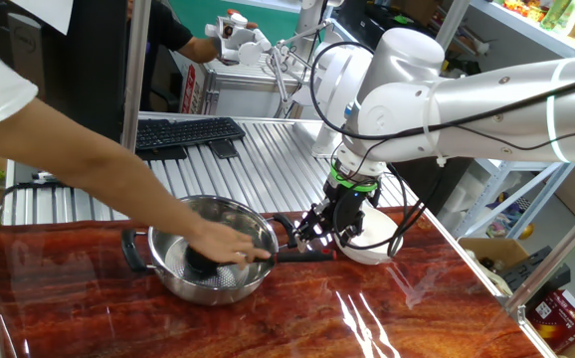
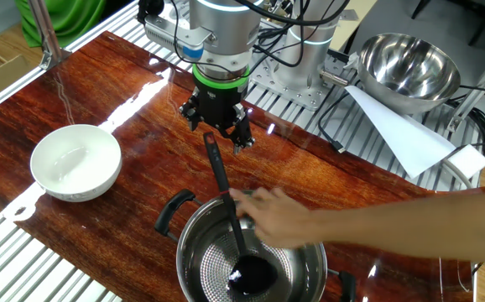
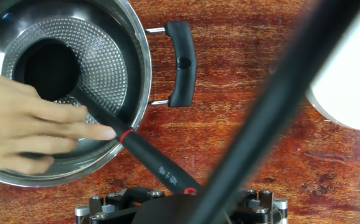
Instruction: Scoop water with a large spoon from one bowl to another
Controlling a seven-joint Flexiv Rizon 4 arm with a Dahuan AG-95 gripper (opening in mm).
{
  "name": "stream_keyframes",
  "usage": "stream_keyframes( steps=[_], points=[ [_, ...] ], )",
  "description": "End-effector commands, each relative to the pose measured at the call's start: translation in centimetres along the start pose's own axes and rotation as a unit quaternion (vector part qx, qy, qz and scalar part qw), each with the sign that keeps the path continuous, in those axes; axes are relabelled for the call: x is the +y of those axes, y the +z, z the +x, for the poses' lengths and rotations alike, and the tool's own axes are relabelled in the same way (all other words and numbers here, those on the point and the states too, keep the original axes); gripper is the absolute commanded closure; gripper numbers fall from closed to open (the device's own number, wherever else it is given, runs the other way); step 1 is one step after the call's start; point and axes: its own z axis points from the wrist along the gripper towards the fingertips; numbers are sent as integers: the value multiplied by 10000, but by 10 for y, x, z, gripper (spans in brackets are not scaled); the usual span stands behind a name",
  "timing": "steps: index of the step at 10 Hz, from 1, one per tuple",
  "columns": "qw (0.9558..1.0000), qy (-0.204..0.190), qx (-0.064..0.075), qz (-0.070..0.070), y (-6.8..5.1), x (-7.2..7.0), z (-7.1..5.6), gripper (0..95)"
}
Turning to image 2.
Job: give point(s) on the beige flat board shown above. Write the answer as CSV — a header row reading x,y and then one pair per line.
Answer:
x,y
353,21

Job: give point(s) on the white ceramic bowl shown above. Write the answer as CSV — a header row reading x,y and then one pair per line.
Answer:
x,y
74,163

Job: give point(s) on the black plastic ladle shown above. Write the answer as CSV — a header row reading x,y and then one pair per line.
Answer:
x,y
221,176

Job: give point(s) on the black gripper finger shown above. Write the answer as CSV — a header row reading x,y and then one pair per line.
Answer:
x,y
241,130
190,111

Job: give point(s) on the white folded paper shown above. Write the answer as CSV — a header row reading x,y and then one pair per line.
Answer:
x,y
406,134

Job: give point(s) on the bare person hand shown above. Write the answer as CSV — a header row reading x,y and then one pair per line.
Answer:
x,y
280,222

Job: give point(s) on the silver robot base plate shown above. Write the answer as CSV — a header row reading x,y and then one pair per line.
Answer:
x,y
297,94

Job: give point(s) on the wood grain table mat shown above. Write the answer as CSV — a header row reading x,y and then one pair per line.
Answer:
x,y
121,243

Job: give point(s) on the bare person forearm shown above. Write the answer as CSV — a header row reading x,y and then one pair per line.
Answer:
x,y
414,226

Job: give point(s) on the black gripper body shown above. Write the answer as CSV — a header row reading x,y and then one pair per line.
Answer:
x,y
217,105

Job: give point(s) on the black chair base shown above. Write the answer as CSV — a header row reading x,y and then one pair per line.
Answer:
x,y
481,21

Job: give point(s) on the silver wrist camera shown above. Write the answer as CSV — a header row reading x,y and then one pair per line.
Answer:
x,y
163,35

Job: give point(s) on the steel mixing bowl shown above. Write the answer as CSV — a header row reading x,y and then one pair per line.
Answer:
x,y
410,71

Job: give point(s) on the green cloth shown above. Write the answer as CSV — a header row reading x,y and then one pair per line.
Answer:
x,y
62,21

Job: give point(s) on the aluminium frame post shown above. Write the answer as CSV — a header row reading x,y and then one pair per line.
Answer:
x,y
46,33
477,84

